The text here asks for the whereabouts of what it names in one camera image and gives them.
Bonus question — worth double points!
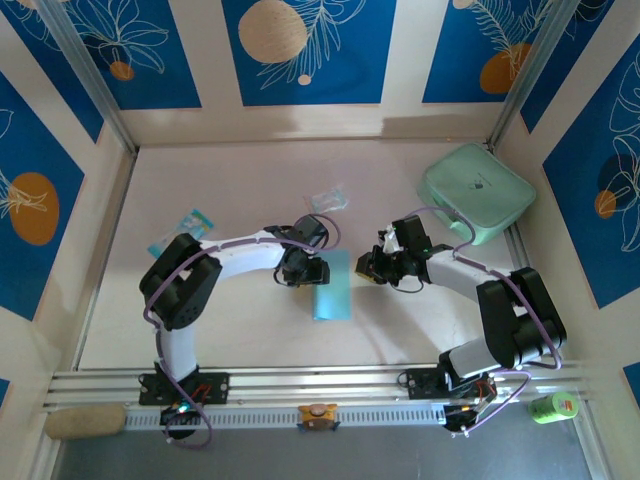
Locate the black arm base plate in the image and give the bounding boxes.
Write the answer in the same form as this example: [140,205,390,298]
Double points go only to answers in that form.
[138,370,231,406]
[405,367,501,401]

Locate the small clear plastic bag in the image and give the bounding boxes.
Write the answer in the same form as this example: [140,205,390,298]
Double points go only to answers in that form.
[304,184,350,219]

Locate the black connector board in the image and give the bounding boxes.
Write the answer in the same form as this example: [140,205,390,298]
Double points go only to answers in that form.
[159,403,202,427]
[443,403,484,432]

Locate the aluminium mounting rail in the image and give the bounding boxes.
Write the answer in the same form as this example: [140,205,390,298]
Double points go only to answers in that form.
[42,359,594,414]

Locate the light blue paper sheet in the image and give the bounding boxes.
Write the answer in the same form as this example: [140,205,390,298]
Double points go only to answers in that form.
[310,248,354,321]

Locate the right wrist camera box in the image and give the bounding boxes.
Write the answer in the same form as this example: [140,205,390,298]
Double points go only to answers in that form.
[382,217,432,256]

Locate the blue printed snack packet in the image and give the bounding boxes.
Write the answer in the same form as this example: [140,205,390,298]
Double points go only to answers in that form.
[148,208,216,260]

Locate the grey slotted cable duct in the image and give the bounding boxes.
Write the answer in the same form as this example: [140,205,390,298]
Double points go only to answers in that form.
[122,403,451,432]

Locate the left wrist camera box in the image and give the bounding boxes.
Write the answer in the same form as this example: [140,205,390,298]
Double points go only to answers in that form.
[292,213,331,250]

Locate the green cup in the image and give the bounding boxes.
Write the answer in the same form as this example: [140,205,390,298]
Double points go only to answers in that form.
[528,391,580,426]

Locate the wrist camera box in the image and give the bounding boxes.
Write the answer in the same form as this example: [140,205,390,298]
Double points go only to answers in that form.
[382,217,432,256]
[292,213,331,250]

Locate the mint green zip pouch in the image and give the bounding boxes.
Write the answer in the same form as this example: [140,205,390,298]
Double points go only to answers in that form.
[417,142,539,247]

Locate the aluminium frame post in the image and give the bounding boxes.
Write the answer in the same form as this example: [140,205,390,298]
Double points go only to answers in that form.
[37,0,139,154]
[487,0,581,151]

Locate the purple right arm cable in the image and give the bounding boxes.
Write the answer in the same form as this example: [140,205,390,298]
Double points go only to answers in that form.
[402,205,564,436]

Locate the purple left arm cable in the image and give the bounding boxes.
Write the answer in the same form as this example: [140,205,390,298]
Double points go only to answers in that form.
[143,214,345,450]

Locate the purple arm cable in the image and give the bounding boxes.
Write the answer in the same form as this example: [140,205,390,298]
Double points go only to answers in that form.
[402,205,564,436]
[143,214,345,450]

